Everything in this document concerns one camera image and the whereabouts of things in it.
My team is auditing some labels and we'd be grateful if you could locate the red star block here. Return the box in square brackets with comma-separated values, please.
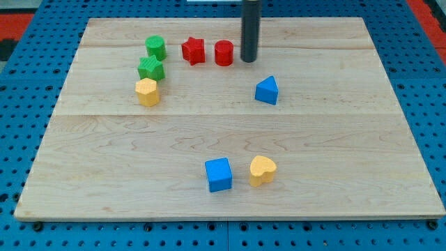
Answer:
[181, 37, 206, 66]

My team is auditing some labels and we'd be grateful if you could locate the green cylinder block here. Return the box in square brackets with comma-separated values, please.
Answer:
[145, 35, 167, 61]

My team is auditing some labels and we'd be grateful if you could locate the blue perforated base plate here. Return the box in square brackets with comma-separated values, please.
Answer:
[1, 1, 445, 250]

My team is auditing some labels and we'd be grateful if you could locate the blue triangle block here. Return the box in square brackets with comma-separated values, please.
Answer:
[254, 76, 279, 105]

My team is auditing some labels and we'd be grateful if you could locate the red cylinder block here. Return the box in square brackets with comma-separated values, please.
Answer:
[214, 40, 233, 66]

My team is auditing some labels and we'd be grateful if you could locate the yellow heart block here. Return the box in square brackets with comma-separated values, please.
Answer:
[249, 155, 277, 187]

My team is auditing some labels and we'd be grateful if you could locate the green star block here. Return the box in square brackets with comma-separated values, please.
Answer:
[137, 55, 165, 81]

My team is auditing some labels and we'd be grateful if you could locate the light wooden board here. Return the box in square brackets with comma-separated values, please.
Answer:
[14, 17, 445, 222]

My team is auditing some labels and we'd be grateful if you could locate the yellow hexagon block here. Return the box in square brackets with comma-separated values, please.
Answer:
[135, 78, 160, 107]

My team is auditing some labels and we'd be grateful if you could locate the blue cube block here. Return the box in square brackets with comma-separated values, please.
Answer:
[205, 158, 233, 192]

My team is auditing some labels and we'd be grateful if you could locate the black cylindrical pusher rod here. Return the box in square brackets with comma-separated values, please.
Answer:
[240, 0, 261, 63]

